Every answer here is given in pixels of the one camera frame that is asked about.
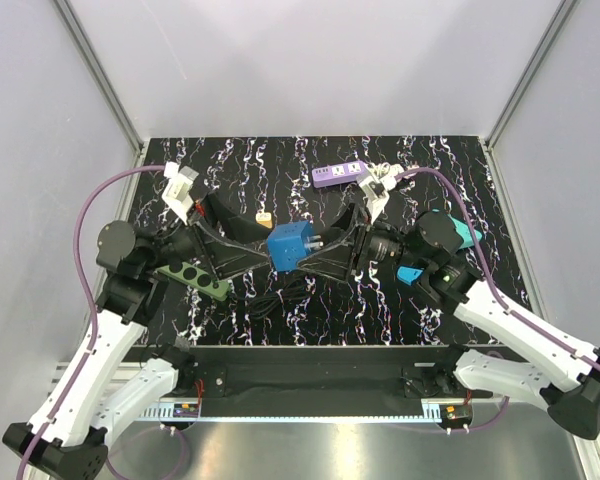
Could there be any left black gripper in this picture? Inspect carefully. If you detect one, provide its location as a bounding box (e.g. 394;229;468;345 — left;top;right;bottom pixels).
142;189;274;280

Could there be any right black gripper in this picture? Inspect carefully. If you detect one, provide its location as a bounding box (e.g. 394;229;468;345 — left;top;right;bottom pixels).
297;199;429;283

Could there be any blue cube socket adapter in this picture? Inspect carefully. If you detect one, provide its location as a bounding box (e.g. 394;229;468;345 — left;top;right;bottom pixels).
266;220;324;272

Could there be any green power strip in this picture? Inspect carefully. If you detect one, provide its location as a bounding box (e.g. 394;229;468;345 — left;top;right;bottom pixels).
154;261;230;302

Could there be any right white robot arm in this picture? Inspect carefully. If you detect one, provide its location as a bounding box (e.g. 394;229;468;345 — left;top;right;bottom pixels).
297;204;600;440

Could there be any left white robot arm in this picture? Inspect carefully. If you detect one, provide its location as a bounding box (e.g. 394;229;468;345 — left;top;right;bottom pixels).
2;193;270;479

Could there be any small orange plug adapter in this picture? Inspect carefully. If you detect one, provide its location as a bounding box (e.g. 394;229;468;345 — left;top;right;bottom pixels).
256;211;274;229

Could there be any light blue plug adapter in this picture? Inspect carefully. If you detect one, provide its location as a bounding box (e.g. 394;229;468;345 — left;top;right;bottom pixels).
396;266;423;286

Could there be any purple power strip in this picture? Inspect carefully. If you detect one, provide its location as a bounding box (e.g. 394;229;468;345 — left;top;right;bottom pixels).
311;161;367;188

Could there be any teal triangular power strip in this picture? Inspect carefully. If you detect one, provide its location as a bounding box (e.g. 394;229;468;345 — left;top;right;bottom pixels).
451;217;483;250

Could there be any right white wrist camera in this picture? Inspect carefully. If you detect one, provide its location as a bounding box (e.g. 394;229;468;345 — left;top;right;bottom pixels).
356;171;397;223

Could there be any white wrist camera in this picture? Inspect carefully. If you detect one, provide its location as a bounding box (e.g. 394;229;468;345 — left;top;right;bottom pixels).
356;171;397;223
161;162;199;224

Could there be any black power strip cable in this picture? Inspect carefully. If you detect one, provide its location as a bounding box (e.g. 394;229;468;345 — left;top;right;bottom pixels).
228;272;330;320

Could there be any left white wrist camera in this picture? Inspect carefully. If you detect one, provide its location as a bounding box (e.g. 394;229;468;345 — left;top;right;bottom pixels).
161;162;199;224

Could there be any white coiled cable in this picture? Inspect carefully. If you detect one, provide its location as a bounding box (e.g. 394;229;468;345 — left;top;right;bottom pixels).
367;161;422;184

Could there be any white slotted cable duct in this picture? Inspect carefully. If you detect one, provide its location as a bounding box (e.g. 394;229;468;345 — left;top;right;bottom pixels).
138;403;200;422

